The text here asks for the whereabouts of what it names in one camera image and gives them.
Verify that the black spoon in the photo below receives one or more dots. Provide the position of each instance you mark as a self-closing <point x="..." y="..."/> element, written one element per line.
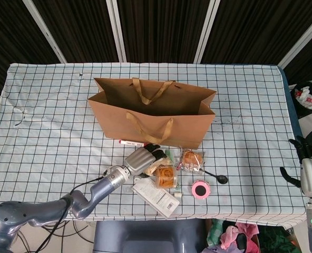
<point x="222" y="179"/>

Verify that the red and white marker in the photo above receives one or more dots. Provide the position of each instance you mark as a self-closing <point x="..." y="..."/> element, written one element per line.
<point x="132" y="143"/>

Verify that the round cake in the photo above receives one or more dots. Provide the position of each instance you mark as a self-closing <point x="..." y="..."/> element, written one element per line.
<point x="190" y="160"/>

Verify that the bread bun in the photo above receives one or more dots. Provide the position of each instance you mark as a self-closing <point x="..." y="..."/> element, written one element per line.
<point x="152" y="170"/>

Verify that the pink cloth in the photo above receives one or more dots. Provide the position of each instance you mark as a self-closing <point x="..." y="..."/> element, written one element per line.
<point x="248" y="229"/>

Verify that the brown paper bag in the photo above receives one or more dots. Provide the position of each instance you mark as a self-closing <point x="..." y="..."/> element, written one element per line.
<point x="171" y="131"/>

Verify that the pink tape roll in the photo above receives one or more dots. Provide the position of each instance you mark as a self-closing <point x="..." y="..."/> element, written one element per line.
<point x="200" y="189"/>

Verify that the light green brush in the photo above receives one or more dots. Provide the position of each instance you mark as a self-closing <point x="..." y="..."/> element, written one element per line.
<point x="169" y="154"/>

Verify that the blue-grey robot torso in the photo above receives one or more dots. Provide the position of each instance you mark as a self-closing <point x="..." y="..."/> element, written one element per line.
<point x="145" y="237"/>

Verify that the clear jar of rubber bands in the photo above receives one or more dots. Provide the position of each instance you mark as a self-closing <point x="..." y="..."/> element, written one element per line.
<point x="166" y="177"/>

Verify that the robot left five-finger hand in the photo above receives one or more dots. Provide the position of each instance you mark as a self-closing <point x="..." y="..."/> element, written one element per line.
<point x="140" y="160"/>

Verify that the checkered white tablecloth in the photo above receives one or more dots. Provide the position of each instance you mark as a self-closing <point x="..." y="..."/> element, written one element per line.
<point x="53" y="105"/>

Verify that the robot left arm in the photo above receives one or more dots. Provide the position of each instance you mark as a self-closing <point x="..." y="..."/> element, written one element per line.
<point x="100" y="189"/>

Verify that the dark green cloth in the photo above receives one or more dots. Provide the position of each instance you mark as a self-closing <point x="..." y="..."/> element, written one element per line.
<point x="274" y="239"/>

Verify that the white flat barcode package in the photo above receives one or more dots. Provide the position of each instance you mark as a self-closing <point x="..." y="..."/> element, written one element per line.
<point x="156" y="197"/>

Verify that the light green cloth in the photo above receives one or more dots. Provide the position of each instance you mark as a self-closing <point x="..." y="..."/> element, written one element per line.
<point x="214" y="232"/>

